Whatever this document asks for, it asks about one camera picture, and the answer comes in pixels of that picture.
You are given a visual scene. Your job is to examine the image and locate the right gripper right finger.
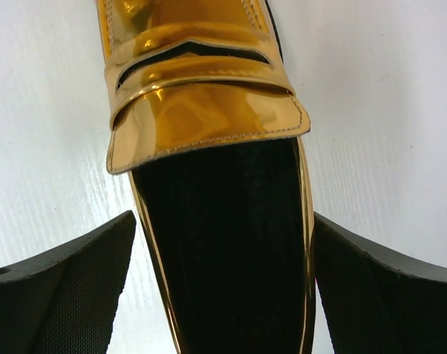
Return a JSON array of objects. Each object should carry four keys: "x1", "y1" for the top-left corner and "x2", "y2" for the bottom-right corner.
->
[{"x1": 314, "y1": 215, "x2": 447, "y2": 353}]

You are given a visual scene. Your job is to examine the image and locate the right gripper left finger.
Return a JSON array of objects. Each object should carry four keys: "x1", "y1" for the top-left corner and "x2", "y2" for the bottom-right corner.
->
[{"x1": 0, "y1": 211, "x2": 136, "y2": 353}]

